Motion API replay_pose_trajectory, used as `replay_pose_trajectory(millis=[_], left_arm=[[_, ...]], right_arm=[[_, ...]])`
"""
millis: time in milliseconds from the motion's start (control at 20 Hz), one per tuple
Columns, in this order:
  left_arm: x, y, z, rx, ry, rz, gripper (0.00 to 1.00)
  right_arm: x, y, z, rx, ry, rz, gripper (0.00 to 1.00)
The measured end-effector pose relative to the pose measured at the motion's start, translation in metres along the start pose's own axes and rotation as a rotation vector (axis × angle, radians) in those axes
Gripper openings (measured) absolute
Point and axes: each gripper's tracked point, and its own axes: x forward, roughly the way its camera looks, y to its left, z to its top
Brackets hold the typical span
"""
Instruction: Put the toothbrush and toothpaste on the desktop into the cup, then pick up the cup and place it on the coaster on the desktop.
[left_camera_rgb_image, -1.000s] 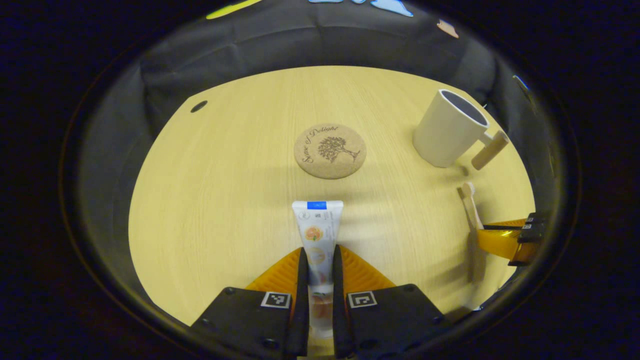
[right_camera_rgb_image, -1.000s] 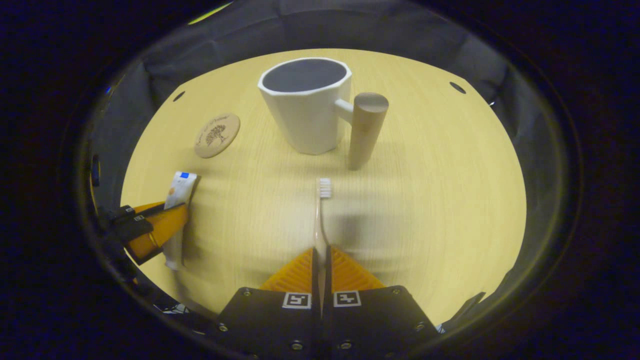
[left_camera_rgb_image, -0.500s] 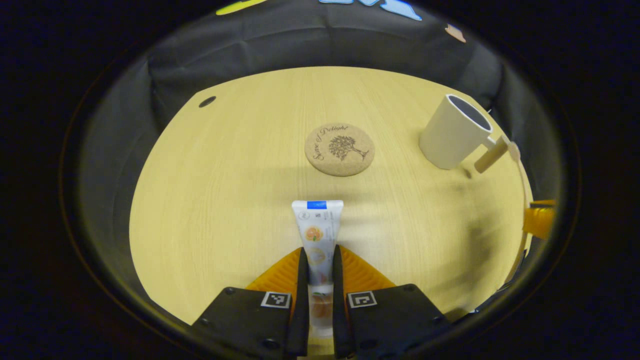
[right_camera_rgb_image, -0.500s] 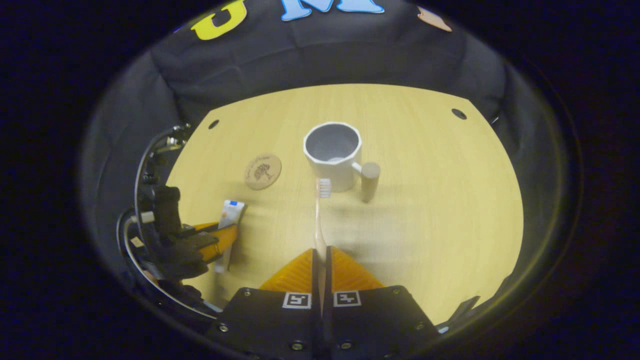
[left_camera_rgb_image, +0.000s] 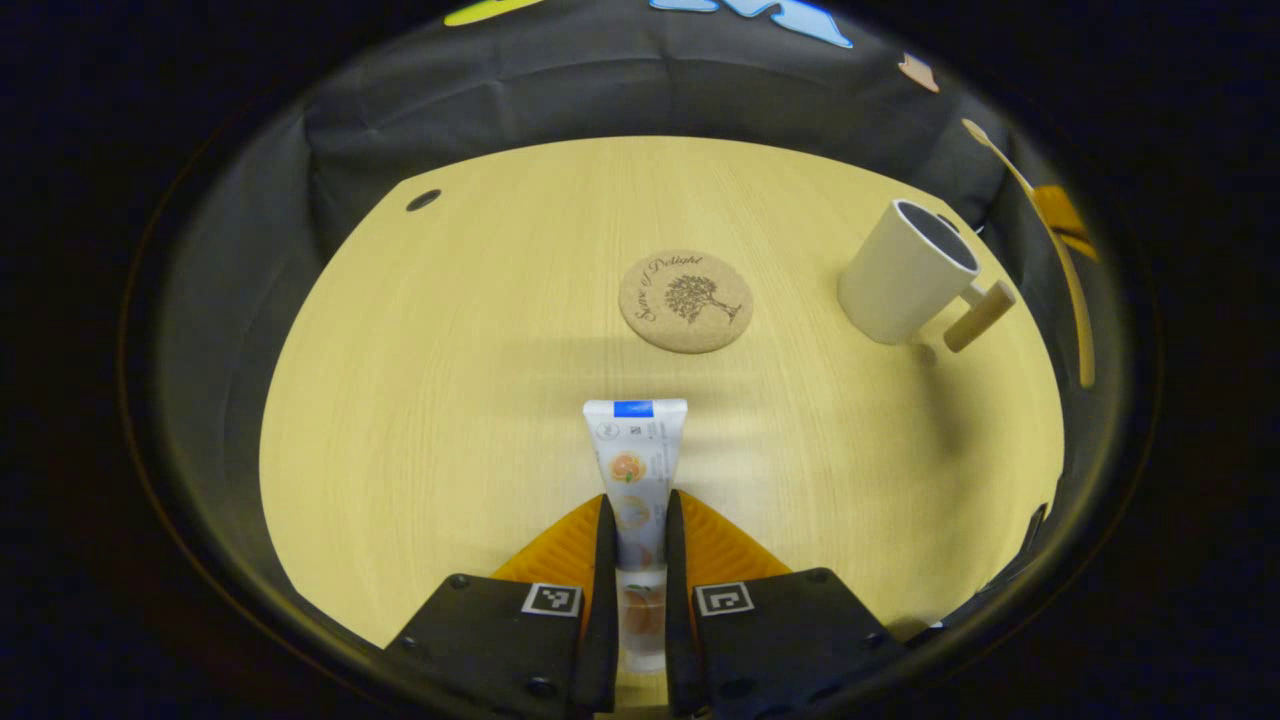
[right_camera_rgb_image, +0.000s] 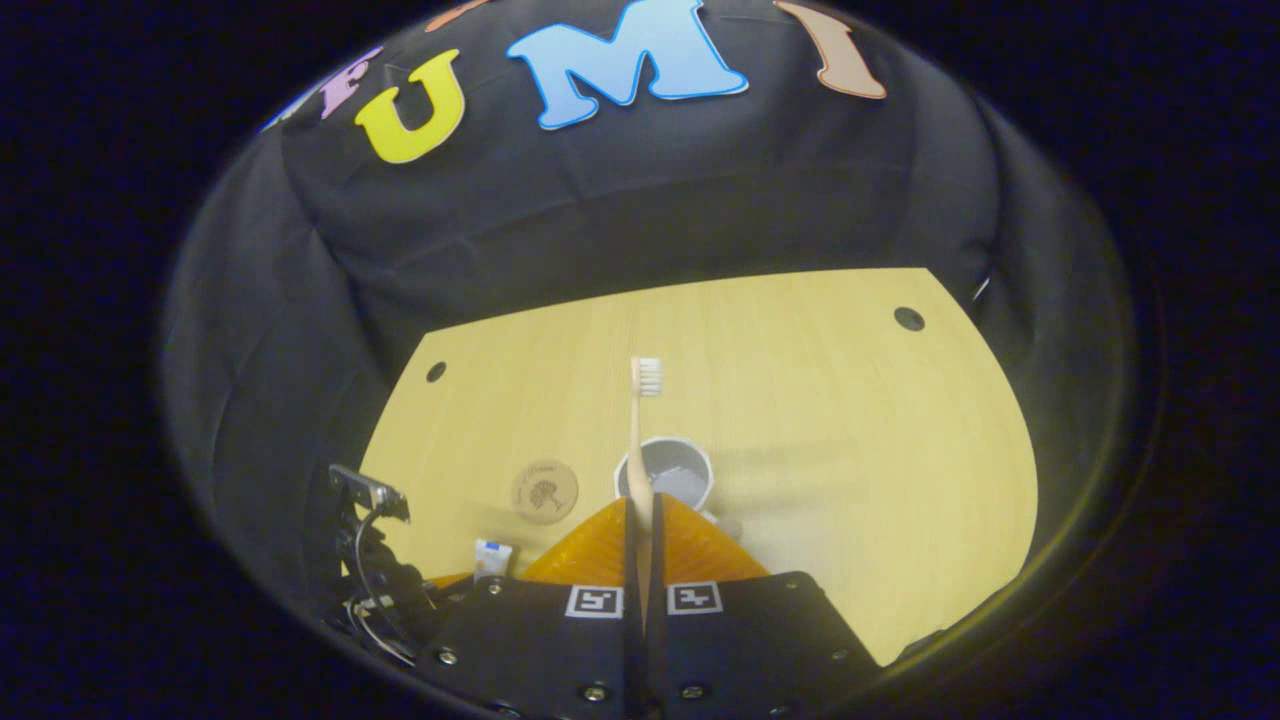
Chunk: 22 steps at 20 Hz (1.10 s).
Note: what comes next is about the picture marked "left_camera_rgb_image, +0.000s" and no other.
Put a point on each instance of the white toothpaste tube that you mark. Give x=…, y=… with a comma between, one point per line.
x=635, y=450

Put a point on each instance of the black backdrop cloth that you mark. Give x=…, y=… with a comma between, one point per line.
x=600, y=90

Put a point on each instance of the round cork coaster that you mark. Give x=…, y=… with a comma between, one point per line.
x=660, y=320

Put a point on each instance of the wooden toothbrush with white bristles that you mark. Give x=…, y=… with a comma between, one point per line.
x=1075, y=320

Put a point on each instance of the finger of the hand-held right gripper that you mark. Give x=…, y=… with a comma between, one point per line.
x=1060, y=215

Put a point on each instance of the light wooden desktop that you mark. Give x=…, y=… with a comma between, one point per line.
x=450, y=400

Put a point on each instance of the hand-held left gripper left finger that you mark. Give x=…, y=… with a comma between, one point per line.
x=605, y=600

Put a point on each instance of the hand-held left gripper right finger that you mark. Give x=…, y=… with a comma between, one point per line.
x=677, y=600

